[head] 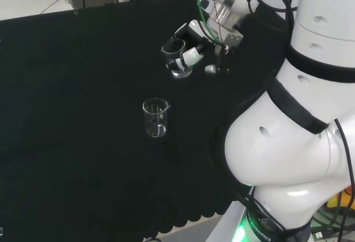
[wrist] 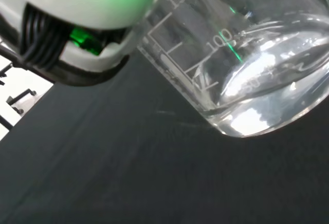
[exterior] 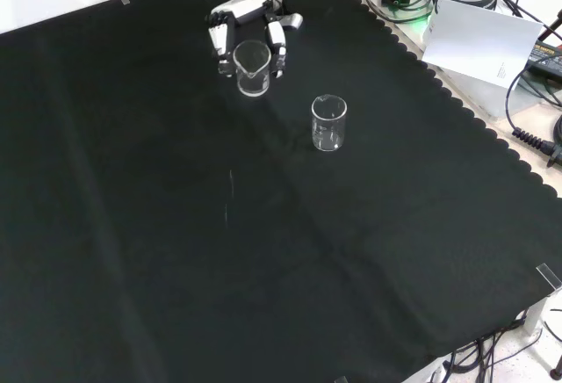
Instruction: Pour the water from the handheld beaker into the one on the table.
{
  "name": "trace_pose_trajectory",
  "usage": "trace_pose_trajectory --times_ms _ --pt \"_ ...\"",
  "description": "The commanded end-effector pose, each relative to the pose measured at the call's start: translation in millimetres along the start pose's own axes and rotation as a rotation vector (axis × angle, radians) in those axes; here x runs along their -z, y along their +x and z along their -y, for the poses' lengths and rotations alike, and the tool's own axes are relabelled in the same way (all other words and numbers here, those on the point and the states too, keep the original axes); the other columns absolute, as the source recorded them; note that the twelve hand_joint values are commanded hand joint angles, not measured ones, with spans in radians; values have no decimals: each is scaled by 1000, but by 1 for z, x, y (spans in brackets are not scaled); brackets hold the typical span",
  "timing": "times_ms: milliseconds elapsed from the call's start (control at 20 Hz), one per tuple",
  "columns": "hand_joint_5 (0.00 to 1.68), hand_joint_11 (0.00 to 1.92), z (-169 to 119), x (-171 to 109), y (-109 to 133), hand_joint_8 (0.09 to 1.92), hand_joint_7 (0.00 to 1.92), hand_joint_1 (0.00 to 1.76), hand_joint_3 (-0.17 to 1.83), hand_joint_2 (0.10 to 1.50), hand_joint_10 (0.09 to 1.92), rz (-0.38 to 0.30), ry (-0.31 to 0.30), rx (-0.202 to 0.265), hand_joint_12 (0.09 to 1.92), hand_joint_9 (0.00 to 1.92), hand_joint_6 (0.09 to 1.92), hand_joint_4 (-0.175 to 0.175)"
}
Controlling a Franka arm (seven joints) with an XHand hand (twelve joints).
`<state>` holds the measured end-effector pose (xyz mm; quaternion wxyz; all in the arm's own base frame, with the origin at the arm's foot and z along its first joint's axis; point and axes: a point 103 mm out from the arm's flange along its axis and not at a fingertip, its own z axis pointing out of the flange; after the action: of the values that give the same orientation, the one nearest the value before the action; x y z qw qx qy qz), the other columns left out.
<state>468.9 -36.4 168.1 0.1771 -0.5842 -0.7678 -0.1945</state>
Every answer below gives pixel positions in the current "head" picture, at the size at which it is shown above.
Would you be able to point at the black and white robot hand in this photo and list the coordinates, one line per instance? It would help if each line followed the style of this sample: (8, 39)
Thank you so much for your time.
(194, 54)

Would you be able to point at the small clear glass beaker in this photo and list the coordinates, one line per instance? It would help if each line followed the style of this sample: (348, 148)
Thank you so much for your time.
(169, 56)

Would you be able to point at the clear graduated glass beaker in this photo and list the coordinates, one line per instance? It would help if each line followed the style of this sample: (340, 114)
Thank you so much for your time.
(155, 120)

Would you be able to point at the clear cloth clip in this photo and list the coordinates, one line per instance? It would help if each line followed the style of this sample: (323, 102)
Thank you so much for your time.
(75, 11)

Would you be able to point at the black bench cloth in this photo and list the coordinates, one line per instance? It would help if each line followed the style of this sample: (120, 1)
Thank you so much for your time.
(69, 100)

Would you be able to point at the yellow stop button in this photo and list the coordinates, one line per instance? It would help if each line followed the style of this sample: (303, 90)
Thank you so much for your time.
(344, 200)

